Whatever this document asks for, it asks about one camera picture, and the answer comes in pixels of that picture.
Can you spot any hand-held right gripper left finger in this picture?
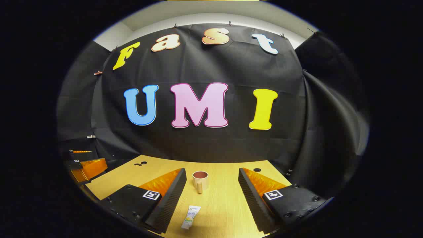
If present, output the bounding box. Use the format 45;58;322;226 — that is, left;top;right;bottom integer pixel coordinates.
101;168;187;234

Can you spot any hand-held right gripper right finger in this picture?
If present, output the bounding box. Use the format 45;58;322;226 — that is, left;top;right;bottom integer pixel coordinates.
238;167;331;234

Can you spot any white toothpaste tube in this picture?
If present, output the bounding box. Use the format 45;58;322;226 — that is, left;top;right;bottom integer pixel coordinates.
180;205;202;230

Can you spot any beige cup with brown inside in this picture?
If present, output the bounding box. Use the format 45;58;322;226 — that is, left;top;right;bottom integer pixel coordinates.
192;171;210;194

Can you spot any wooden desktop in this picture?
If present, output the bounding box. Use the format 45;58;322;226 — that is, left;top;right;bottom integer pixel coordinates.
85;154;293;238

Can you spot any black backdrop cloth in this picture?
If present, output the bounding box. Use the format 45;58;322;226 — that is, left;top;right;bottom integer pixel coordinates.
56;23;370;199

